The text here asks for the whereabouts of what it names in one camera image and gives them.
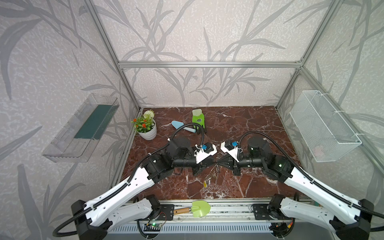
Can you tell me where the white wire basket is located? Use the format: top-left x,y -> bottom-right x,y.
290,90 -> 362,163

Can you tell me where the green shovel wooden handle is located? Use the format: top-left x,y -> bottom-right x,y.
174,200 -> 211,218

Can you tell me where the clear acrylic wall shelf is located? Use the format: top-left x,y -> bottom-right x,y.
42,94 -> 120,163

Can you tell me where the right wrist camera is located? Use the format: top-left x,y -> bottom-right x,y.
220,140 -> 239,162

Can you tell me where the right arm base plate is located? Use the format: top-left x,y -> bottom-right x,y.
251,204 -> 290,221

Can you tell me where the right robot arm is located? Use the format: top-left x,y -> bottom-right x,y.
217,131 -> 384,240

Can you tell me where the potted flower plant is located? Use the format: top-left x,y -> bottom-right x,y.
132,110 -> 157,141

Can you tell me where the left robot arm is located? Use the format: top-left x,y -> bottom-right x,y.
53,123 -> 217,240

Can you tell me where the green work glove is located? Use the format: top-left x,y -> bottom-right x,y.
192,109 -> 207,134

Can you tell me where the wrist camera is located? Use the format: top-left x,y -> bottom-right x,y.
194,143 -> 218,164
220,140 -> 239,162

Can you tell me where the light blue trowel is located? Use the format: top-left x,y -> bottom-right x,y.
171,121 -> 196,133

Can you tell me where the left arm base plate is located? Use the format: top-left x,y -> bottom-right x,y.
148,204 -> 175,221

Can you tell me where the round metal key organizer ring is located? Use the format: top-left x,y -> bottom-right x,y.
203,164 -> 221,188

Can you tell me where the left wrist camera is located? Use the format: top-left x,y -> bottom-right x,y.
194,143 -> 218,164

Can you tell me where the right wiring bundle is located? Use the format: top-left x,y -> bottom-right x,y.
269,220 -> 296,239

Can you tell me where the left circuit board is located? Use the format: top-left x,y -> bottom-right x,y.
143,222 -> 166,232

